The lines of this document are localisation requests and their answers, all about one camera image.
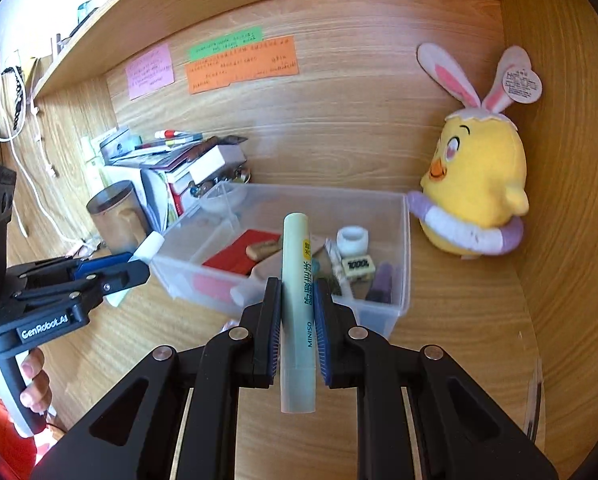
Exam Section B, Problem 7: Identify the green sticky note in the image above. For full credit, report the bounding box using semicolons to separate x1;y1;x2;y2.
189;26;264;60

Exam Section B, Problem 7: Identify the black cord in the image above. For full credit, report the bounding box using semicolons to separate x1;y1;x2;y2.
10;66;28;127

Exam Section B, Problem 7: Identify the red booklet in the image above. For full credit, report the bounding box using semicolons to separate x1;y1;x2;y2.
202;229;282;276

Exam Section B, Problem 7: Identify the stack of books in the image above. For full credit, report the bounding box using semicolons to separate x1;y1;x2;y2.
114;136;247;172

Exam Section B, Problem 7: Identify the white tube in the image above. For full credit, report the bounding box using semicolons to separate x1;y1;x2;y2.
104;231;164;307

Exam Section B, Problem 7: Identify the white patterned stick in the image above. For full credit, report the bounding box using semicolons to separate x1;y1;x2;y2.
324;237;353;292

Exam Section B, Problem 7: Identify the person's left hand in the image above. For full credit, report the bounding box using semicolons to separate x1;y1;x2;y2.
20;347;52;414

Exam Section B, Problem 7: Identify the white tape roll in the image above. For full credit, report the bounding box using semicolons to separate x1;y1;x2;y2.
336;226;370;259

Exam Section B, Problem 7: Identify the purple item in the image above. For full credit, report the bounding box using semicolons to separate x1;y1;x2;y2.
369;260;396;306

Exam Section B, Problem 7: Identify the pink sticky note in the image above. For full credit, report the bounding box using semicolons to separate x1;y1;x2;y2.
125;43;174;101

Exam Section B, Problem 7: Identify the yellow chick plush toy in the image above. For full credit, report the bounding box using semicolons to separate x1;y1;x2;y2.
405;42;544;261

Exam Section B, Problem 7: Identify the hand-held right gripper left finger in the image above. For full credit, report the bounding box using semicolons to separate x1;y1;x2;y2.
31;276;284;480

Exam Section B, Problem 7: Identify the white cardboard box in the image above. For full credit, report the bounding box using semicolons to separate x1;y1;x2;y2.
189;145;248;184

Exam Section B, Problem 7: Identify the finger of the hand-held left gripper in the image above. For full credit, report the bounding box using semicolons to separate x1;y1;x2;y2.
8;252;132;286
16;260;150;311

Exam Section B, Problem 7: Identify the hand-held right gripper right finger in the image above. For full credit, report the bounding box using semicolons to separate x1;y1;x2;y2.
313;277;560;480

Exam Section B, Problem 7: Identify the small clear bowl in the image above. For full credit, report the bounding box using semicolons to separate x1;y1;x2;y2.
199;182;244;214

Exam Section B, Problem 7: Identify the clear plastic storage box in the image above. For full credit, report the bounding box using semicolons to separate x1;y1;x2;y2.
149;182;412;341

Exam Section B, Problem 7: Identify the red white book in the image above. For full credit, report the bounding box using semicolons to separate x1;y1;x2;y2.
166;170;204;217

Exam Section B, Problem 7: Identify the brown grey mug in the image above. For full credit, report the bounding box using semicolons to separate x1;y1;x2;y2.
86;180;147;256

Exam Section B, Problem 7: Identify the white cable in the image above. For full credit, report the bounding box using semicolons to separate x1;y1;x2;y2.
0;62;97;261

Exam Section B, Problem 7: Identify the cream printed eraser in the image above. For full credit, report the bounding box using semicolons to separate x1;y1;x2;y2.
341;255;378;284

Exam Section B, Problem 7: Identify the grey tin box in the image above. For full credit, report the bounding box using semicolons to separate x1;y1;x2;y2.
99;127;143;162

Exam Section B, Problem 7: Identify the orange sticky note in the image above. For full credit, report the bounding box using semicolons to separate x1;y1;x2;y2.
185;35;300;95

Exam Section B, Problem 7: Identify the string of glass beads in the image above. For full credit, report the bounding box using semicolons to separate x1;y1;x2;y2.
189;166;253;197

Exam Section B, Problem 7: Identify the white plastic folder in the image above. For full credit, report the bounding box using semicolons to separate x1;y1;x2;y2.
139;167;173;232

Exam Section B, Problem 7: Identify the wooden shelf board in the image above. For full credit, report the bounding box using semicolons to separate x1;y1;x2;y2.
31;0;598;98

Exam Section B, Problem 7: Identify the small golden brown object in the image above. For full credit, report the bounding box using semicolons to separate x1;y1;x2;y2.
246;240;282;262

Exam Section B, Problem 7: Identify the red soft item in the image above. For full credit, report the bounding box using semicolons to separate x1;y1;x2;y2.
191;272;234;302

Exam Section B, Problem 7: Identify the light green tube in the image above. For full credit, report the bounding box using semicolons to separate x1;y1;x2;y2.
280;212;320;415

